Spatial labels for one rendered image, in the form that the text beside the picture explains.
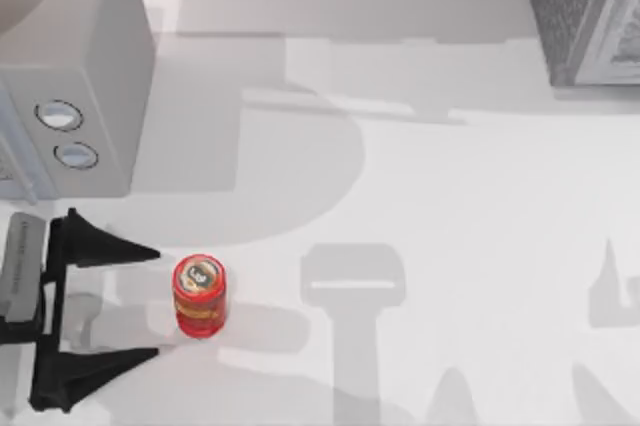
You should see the small round microwave knob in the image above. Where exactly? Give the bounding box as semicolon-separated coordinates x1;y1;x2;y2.
53;141;100;170

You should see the red can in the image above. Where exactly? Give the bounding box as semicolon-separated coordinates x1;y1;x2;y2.
171;253;228;339

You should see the large round microwave knob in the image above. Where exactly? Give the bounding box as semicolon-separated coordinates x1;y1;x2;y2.
34;99;84;132

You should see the pale grey rounded box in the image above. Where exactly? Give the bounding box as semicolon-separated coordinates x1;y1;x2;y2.
0;211;50;323

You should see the pale microwave oven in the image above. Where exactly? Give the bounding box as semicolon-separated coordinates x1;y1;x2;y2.
0;0;155;205

